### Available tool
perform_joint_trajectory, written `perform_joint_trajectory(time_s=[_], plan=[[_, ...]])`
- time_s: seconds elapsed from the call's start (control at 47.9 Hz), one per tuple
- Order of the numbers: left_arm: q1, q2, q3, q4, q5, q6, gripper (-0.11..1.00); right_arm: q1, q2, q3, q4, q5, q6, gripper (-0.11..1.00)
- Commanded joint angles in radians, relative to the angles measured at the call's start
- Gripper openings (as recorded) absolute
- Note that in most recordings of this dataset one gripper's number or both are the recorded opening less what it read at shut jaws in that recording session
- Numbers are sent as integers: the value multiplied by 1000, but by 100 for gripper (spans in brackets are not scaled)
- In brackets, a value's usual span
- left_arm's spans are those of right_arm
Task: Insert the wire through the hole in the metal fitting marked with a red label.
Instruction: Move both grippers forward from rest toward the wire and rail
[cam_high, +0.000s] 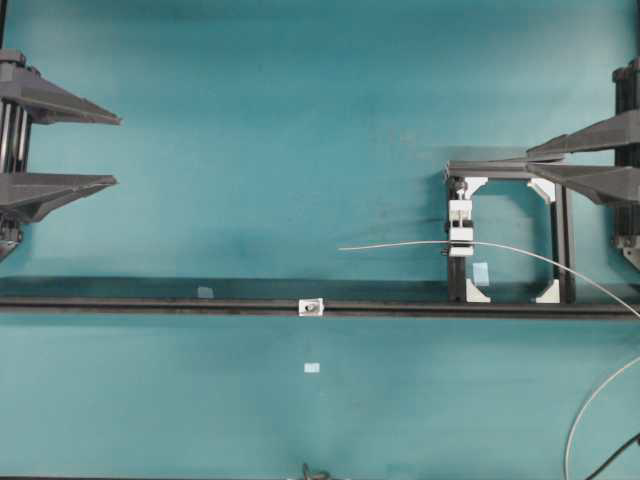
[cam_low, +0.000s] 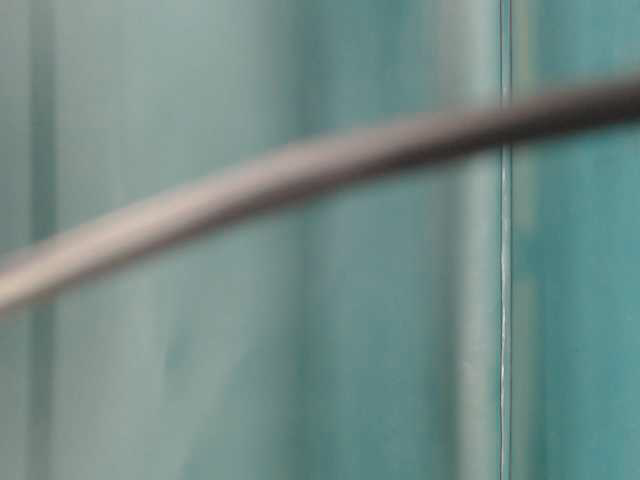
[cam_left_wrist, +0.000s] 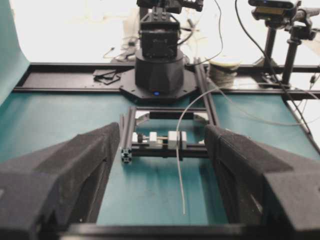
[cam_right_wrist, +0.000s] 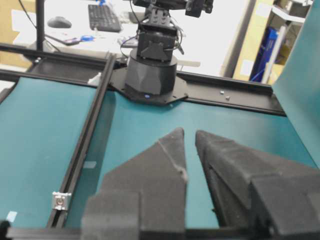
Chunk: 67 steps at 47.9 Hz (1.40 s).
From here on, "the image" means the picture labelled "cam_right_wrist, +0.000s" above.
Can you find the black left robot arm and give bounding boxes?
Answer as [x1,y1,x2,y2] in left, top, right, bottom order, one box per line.
[109,0,213,106]

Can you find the silver metal bracket fitting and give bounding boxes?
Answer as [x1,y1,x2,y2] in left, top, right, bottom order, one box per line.
[51,191,72,211]

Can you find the black computer keyboard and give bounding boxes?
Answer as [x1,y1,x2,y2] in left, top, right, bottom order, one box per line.
[88,4,122,33]

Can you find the black aluminium extrusion rail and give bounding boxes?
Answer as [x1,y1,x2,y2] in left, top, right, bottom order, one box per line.
[46,51,118,229]

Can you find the cardboard boxes on shelf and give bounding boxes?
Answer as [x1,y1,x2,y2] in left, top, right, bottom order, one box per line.
[232,0,314,84]

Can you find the teal side panel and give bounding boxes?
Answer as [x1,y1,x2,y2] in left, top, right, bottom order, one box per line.
[272,0,320,167]

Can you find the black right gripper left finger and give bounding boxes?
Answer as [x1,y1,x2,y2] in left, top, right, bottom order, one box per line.
[81,128,188,240]

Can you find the black table edge frame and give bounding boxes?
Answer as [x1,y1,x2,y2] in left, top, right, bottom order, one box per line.
[0,43,286,116]

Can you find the black computer mouse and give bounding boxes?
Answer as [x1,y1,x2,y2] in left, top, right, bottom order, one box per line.
[47,16,72,29]

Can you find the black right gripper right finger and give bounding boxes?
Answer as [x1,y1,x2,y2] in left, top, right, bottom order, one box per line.
[195,130,320,240]

